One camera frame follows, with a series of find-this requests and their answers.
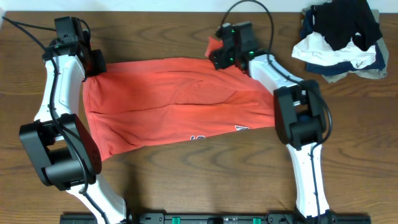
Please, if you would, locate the white garment on pile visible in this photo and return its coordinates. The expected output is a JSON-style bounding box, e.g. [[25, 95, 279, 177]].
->
[[292, 32, 376, 69]]

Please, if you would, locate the navy garment on pile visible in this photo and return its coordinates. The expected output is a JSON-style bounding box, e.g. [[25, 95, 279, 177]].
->
[[300, 7, 389, 76]]

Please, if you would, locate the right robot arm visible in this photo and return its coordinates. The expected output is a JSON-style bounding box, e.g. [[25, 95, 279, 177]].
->
[[209, 22, 336, 223]]

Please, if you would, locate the red t-shirt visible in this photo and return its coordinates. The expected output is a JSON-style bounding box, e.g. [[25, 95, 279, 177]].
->
[[82, 35, 276, 162]]

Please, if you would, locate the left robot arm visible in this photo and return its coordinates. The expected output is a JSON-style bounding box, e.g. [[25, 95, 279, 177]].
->
[[19, 16, 132, 223]]

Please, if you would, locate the grey garment on pile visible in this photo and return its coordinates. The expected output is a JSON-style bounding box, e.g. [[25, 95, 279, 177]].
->
[[300, 7, 389, 83]]

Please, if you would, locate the black garment on pile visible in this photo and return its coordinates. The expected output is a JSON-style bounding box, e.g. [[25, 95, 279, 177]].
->
[[312, 0, 382, 51]]

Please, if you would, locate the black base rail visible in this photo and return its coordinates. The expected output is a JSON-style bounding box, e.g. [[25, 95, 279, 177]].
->
[[58, 212, 373, 224]]

